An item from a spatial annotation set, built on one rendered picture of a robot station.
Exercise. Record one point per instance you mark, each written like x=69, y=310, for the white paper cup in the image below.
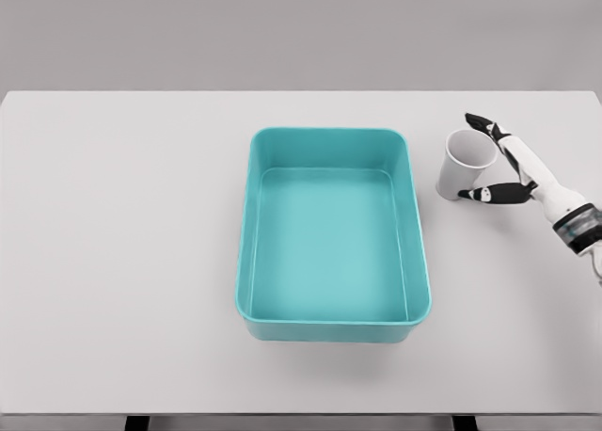
x=463, y=165

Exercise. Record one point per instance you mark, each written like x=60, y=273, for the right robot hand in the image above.
x=527, y=166

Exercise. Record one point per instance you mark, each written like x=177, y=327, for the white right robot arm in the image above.
x=574, y=219

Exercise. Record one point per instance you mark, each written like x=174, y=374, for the teal plastic basket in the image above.
x=331, y=235

